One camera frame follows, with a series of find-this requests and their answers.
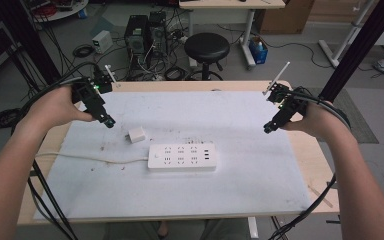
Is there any white desk frame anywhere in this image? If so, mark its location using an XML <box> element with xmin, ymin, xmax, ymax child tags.
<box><xmin>317</xmin><ymin>0</ymin><xmax>384</xmax><ymax>70</ymax></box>

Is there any coiled black cable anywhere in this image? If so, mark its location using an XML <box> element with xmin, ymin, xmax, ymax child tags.
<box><xmin>0</xmin><ymin>107</ymin><xmax>23</xmax><ymax>131</ymax></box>
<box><xmin>163</xmin><ymin>66</ymin><xmax>187</xmax><ymax>81</ymax></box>
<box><xmin>72</xmin><ymin>43</ymin><xmax>95</xmax><ymax>59</ymax></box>

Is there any person's left hand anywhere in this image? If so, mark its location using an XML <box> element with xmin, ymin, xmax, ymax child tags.
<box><xmin>23</xmin><ymin>84</ymin><xmax>97</xmax><ymax>133</ymax></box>

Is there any person's right hand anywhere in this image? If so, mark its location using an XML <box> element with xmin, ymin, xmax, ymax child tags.
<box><xmin>281</xmin><ymin>100</ymin><xmax>352</xmax><ymax>143</ymax></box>

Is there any hand-held gripper cable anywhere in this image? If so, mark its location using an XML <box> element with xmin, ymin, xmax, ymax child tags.
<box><xmin>291</xmin><ymin>86</ymin><xmax>352</xmax><ymax>130</ymax></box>
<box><xmin>11</xmin><ymin>61</ymin><xmax>98</xmax><ymax>135</ymax></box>

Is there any black metal frame post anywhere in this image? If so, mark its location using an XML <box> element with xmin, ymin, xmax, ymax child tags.
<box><xmin>317</xmin><ymin>0</ymin><xmax>384</xmax><ymax>103</ymax></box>
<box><xmin>0</xmin><ymin>0</ymin><xmax>63</xmax><ymax>86</ymax></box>

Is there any grey floor mat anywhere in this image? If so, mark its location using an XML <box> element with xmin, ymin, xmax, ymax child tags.
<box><xmin>304</xmin><ymin>87</ymin><xmax>380</xmax><ymax>145</ymax></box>

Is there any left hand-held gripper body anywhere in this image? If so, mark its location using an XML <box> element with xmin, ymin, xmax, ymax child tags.
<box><xmin>71</xmin><ymin>64</ymin><xmax>118</xmax><ymax>105</ymax></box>

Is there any white charger adapter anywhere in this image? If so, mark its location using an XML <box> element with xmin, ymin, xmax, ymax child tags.
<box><xmin>125</xmin><ymin>126</ymin><xmax>147</xmax><ymax>145</ymax></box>

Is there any left hand-held gripper cable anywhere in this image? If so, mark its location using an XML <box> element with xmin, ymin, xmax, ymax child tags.
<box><xmin>11</xmin><ymin>61</ymin><xmax>98</xmax><ymax>135</ymax></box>

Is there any round white table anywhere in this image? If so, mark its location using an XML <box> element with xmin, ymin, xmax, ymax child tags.
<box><xmin>22</xmin><ymin>0</ymin><xmax>90</xmax><ymax>23</ymax></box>

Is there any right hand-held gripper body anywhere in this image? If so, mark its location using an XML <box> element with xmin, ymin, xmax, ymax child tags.
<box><xmin>262</xmin><ymin>61</ymin><xmax>310</xmax><ymax>117</ymax></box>

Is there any black computer tower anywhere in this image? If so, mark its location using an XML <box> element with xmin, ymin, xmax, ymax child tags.
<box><xmin>123</xmin><ymin>14</ymin><xmax>152</xmax><ymax>70</ymax></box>
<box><xmin>148</xmin><ymin>11</ymin><xmax>168</xmax><ymax>58</ymax></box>

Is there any right hand-held gripper cable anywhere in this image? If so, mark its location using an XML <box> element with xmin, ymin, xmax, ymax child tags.
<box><xmin>291</xmin><ymin>86</ymin><xmax>352</xmax><ymax>130</ymax></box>

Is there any white table mat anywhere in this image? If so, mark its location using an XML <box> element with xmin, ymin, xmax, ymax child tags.
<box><xmin>33</xmin><ymin>90</ymin><xmax>312</xmax><ymax>222</ymax></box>

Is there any white table leg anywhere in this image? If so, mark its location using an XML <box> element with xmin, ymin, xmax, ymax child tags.
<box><xmin>247</xmin><ymin>216</ymin><xmax>260</xmax><ymax>240</ymax></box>

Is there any white power strip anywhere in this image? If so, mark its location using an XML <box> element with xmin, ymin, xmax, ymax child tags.
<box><xmin>147</xmin><ymin>142</ymin><xmax>218</xmax><ymax>172</ymax></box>

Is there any black round stool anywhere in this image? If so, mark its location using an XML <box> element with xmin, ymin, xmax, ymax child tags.
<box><xmin>183</xmin><ymin>32</ymin><xmax>231</xmax><ymax>81</ymax></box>

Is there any brown cardboard box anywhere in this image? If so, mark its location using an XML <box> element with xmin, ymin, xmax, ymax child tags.
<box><xmin>255</xmin><ymin>0</ymin><xmax>316</xmax><ymax>36</ymax></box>

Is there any wooden desk with white legs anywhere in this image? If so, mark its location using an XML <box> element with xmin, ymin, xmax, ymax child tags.
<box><xmin>178</xmin><ymin>0</ymin><xmax>287</xmax><ymax>71</ymax></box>

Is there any white bench power supply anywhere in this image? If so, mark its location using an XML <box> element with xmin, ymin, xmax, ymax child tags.
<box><xmin>91</xmin><ymin>29</ymin><xmax>114</xmax><ymax>55</ymax></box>

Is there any blue box with bottles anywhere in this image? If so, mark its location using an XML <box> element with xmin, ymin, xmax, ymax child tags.
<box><xmin>247</xmin><ymin>35</ymin><xmax>270</xmax><ymax>66</ymax></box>

